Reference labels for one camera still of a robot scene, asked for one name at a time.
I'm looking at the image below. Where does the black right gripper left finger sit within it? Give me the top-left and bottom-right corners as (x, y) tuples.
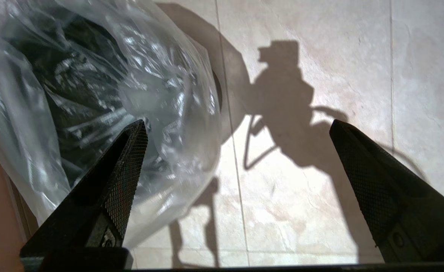
(20, 120), (149, 261)

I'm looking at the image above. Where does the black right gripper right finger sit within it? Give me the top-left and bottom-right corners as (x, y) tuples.
(329, 119), (444, 263)

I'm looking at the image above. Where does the clear plastic trash bag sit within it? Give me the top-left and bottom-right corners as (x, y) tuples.
(0, 0), (223, 250)

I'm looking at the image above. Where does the grey round trash bin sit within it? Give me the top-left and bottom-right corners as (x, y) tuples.
(3, 11), (224, 197)

